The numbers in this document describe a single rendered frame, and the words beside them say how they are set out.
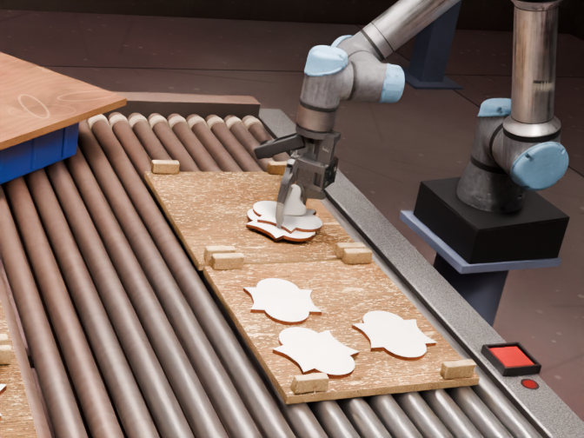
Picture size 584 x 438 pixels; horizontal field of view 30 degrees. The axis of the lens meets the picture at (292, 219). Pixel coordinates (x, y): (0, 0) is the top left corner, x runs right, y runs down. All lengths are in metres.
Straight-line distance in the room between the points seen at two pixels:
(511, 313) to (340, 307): 2.25
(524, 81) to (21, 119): 1.01
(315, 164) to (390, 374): 0.50
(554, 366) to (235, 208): 1.90
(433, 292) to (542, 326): 2.03
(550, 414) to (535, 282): 2.62
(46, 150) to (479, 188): 0.93
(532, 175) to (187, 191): 0.71
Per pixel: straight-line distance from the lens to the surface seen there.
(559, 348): 4.01
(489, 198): 2.42
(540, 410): 1.85
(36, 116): 2.30
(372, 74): 2.08
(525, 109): 2.23
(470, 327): 2.03
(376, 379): 1.77
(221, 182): 2.35
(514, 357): 1.95
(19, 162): 2.29
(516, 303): 4.23
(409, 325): 1.92
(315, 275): 2.03
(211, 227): 2.15
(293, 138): 2.12
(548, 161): 2.26
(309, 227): 2.16
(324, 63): 2.04
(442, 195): 2.46
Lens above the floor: 1.87
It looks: 25 degrees down
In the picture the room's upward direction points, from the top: 11 degrees clockwise
